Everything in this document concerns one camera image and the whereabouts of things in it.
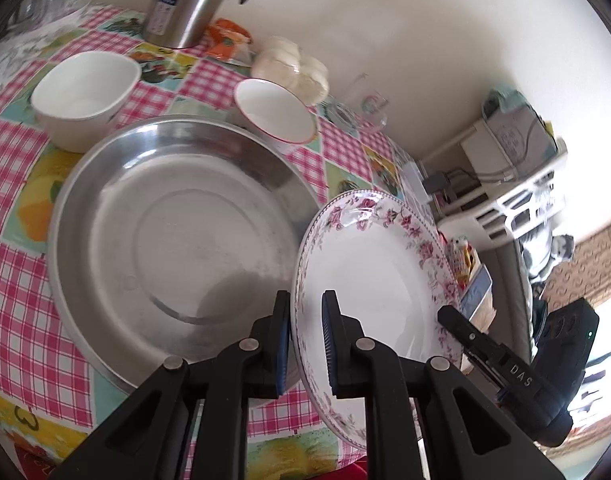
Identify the large steel basin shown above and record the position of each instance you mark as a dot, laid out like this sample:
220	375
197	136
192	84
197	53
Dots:
175	240

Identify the grey patterned cloth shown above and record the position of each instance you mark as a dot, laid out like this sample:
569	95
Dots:
545	252

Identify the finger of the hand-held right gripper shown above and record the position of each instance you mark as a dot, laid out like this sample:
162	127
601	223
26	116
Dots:
468	332

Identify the clear glass mug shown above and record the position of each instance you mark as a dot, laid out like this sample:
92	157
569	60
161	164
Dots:
358	105

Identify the stainless steel thermos jug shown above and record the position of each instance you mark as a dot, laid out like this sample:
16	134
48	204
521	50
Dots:
185	5

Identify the bag of white steamed buns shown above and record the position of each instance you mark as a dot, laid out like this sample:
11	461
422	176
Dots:
285	67

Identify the white lattice plastic rack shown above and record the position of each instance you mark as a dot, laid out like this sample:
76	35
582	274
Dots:
515	205

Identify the pink checked fruit tablecloth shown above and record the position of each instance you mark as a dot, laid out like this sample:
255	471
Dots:
15	160

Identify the teal cloth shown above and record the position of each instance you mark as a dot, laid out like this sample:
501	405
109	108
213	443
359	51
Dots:
505	100

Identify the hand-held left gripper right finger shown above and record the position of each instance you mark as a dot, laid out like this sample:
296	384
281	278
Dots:
329	340

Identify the pink floral white plate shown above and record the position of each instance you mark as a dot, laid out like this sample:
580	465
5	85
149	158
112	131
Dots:
385	280

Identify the grey paper folder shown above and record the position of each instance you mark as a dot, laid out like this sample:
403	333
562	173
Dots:
520	135

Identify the white bowl with blue print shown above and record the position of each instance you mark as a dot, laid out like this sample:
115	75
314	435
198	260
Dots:
80	90

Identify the orange snack packet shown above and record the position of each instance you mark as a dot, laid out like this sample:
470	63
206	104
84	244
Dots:
225	40

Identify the colourful snack packets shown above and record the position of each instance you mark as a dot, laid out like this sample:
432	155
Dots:
463	260

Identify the brown woven mat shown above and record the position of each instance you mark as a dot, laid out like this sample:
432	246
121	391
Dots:
590	265

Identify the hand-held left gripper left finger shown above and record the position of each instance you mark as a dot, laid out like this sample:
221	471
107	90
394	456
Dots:
284	340

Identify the small red-rimmed white bowl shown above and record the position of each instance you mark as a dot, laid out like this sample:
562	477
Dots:
270	107

